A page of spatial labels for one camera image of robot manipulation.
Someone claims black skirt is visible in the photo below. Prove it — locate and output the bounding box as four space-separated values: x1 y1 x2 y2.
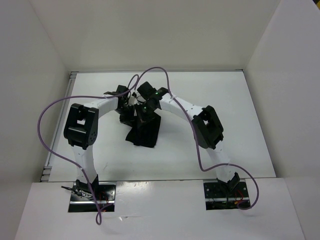
119 112 162 148

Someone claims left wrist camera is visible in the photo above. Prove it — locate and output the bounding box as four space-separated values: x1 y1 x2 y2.
103 85 129 97

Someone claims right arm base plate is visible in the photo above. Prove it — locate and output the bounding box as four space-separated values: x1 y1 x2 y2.
203 180 251 211

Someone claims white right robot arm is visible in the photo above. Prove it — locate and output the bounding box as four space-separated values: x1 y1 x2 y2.
136 82 240 197

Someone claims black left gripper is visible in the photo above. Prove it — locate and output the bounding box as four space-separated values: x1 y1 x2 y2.
115 103 135 128

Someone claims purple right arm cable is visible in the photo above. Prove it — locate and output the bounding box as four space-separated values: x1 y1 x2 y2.
127 66 260 210

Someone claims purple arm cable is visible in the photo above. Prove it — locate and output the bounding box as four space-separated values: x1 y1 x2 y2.
127 66 260 210
37 74 140 225

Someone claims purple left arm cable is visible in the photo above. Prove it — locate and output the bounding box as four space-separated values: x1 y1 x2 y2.
37 74 140 225

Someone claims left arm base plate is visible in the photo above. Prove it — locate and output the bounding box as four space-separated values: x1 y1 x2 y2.
62 181 117 213

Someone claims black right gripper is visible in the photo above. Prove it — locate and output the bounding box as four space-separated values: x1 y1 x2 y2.
134 101 157 128

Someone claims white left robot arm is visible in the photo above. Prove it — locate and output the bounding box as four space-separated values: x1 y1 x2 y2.
63 94 130 200

